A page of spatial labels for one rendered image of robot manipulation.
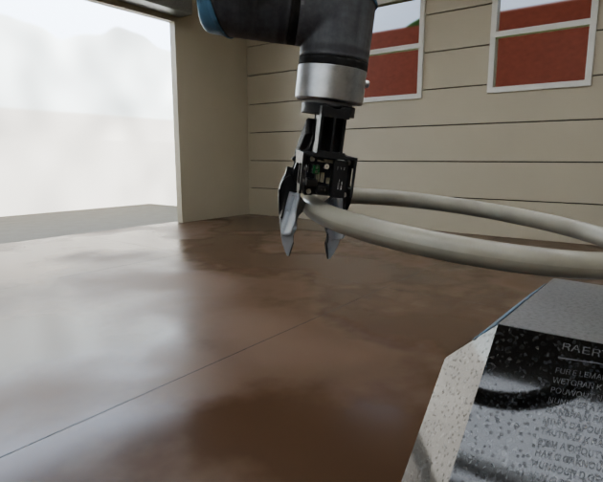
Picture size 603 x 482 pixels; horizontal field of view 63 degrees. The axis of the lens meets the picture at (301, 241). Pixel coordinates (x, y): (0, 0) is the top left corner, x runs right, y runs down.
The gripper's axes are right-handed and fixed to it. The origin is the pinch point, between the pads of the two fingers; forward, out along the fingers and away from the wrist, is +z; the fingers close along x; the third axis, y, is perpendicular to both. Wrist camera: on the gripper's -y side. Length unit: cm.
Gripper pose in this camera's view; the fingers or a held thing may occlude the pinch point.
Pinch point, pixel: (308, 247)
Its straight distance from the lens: 72.0
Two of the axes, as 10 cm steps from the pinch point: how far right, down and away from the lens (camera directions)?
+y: 1.5, 2.3, -9.6
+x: 9.8, 0.8, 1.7
